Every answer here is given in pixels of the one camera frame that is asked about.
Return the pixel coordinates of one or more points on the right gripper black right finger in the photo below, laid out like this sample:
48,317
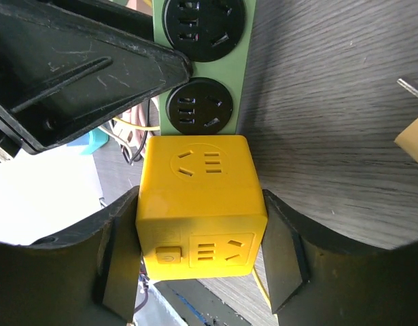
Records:
317,276

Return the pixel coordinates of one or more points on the teal triangular power socket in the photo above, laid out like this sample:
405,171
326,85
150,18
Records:
90,142

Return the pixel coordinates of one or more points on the yellow cube socket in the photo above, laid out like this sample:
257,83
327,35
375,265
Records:
200,210

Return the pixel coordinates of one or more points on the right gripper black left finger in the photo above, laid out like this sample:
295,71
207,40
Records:
86,274

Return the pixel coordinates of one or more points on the yellow charger plug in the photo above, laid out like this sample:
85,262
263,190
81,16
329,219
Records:
408,138

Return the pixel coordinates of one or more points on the green power strip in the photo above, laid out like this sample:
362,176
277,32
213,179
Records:
215,37

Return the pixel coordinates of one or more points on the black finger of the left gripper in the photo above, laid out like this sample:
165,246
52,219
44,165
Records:
67,67

